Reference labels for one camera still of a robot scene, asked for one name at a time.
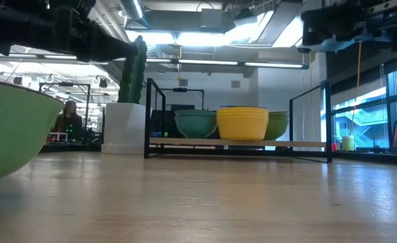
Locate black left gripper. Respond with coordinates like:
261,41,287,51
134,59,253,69
51,0,139,61

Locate teal bowl blue dot pattern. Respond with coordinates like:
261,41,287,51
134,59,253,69
174,115,218,140
174,109,217,117

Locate tall green cactus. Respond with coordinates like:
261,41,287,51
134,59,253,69
117,35,149,105

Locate white angular planter pot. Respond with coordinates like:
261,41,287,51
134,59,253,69
101,103,149,155

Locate long ceiling light bar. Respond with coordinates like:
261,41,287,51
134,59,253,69
0,52,110,65
144,57,310,70

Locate person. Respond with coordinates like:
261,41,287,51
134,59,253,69
52,100,84,134

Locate yellow-green cylinder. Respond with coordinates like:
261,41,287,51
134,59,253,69
341,135,355,152

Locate black metal wood shelf rack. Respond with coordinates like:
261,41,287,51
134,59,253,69
143,78,334,164

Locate silver air duct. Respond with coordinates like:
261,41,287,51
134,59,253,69
119,0,145,21

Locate black table edge rail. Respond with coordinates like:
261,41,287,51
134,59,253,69
39,144,397,167

